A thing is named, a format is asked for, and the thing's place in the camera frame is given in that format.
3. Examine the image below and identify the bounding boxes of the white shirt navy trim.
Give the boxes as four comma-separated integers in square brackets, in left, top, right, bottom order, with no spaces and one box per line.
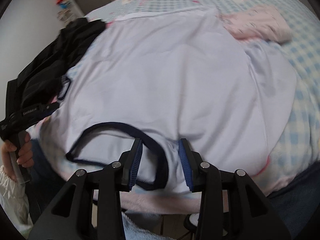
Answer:
[39,7,297,194]

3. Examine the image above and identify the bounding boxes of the person's left hand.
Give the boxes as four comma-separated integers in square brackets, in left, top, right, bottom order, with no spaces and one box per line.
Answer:
[1,132,34,183]

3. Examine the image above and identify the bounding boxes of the black garment pile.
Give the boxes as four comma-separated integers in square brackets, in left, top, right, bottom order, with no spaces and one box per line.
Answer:
[17,17,107,128]

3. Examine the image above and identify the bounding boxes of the red blue doll toy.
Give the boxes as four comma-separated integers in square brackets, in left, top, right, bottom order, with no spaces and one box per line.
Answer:
[56,0,71,9]

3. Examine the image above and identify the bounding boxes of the folded pink patterned clothing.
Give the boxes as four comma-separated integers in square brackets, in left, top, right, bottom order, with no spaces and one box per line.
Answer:
[220,5,292,43]

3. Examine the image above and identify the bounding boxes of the blue checkered cartoon blanket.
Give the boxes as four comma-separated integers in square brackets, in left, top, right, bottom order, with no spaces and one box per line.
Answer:
[27,0,320,215]

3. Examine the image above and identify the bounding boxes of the white wire shelf rack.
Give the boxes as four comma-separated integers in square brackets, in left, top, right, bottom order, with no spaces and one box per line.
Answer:
[57,9,76,26]

